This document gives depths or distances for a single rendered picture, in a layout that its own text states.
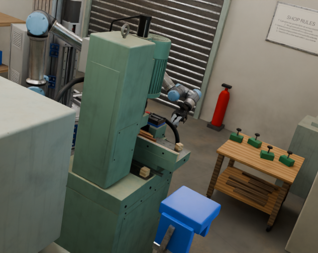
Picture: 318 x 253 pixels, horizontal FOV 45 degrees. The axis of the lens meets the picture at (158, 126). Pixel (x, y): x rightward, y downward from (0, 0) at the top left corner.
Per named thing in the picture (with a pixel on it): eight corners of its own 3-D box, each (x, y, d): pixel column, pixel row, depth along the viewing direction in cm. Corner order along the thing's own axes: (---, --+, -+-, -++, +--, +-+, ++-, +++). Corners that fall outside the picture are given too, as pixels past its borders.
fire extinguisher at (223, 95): (223, 128, 515) (236, 86, 492) (218, 131, 499) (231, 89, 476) (211, 123, 522) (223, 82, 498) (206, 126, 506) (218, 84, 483)
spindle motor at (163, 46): (165, 95, 214) (178, 40, 202) (148, 101, 199) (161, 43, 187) (139, 85, 221) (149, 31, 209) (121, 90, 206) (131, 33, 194)
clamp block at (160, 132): (165, 136, 242) (168, 124, 238) (153, 143, 231) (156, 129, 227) (145, 128, 248) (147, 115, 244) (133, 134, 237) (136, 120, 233)
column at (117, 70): (130, 174, 206) (157, 43, 178) (105, 190, 188) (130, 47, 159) (97, 157, 215) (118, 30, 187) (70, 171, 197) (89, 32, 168)
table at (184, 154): (195, 155, 234) (198, 146, 232) (172, 173, 209) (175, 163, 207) (116, 119, 258) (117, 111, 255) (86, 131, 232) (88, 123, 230)
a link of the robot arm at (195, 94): (191, 93, 278) (201, 98, 276) (184, 102, 272) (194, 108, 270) (193, 86, 271) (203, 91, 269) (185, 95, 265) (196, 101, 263)
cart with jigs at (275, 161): (285, 206, 366) (309, 147, 340) (271, 235, 318) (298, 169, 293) (222, 177, 391) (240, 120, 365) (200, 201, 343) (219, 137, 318)
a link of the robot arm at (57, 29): (28, 18, 234) (96, 62, 252) (25, 22, 224) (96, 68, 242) (37, 3, 231) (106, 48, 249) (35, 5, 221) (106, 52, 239)
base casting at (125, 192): (173, 173, 234) (177, 160, 231) (119, 216, 187) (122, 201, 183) (114, 145, 252) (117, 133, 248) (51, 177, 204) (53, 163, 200)
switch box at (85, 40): (101, 72, 187) (106, 39, 181) (88, 75, 179) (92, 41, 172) (91, 68, 189) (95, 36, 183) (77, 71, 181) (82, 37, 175)
